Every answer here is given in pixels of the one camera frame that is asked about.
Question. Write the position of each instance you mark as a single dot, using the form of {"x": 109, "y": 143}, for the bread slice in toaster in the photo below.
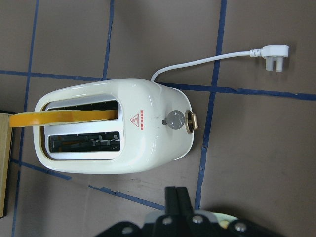
{"x": 58, "y": 117}

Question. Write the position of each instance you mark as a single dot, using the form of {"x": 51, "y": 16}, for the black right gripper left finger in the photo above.
{"x": 171, "y": 201}

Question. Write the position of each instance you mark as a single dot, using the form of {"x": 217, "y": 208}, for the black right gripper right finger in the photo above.
{"x": 184, "y": 201}

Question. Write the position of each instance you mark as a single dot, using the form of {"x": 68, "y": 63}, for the white toaster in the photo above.
{"x": 155, "y": 125}

